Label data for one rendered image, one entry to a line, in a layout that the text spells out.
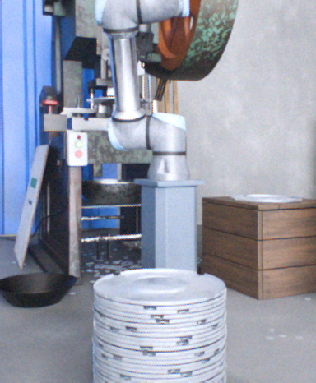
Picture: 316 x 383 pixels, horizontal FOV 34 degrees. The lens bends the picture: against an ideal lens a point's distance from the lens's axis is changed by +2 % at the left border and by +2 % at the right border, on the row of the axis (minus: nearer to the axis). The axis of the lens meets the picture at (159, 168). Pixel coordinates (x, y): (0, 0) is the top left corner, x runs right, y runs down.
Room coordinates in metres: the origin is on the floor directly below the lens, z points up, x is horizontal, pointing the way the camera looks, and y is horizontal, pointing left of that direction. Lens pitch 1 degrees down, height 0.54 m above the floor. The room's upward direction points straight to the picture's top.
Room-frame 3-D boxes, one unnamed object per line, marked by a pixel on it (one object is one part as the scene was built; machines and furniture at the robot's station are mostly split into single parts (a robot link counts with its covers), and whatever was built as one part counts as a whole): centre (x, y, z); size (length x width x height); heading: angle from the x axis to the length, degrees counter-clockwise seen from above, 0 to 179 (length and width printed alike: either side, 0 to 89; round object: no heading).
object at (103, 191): (2.51, 0.23, 0.36); 0.34 x 0.34 x 0.10
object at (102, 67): (2.48, 0.22, 1.04); 0.17 x 0.15 x 0.30; 21
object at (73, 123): (2.51, 0.23, 0.68); 0.45 x 0.30 x 0.06; 111
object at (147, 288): (1.15, 0.00, 0.25); 0.29 x 0.29 x 0.01
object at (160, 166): (1.80, -0.03, 0.50); 0.15 x 0.15 x 0.10
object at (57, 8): (2.44, 0.47, 1.31); 0.22 x 0.12 x 0.22; 21
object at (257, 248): (2.18, -0.45, 0.18); 0.40 x 0.38 x 0.35; 27
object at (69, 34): (2.65, 0.28, 0.83); 0.79 x 0.43 x 1.34; 21
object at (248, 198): (2.18, -0.45, 0.35); 0.29 x 0.29 x 0.01
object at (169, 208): (1.80, -0.03, 0.23); 0.19 x 0.19 x 0.45; 28
